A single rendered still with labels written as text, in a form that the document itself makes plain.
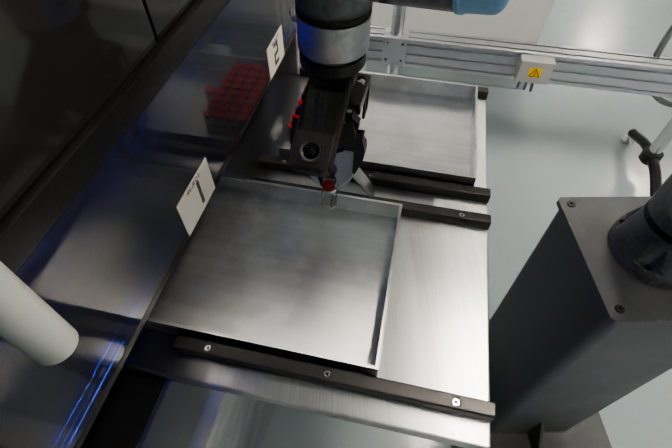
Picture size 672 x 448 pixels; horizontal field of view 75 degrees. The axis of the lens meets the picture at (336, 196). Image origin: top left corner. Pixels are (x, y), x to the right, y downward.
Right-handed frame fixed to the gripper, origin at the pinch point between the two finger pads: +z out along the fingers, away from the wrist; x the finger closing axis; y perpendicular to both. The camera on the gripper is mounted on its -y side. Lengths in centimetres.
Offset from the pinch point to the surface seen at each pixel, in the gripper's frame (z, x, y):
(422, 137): 11.7, -11.6, 25.5
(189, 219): -1.8, 14.7, -11.4
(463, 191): 9.4, -19.9, 12.1
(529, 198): 101, -63, 97
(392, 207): 8.6, -9.1, 5.1
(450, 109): 11.8, -16.0, 35.3
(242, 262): 11.2, 10.8, -9.0
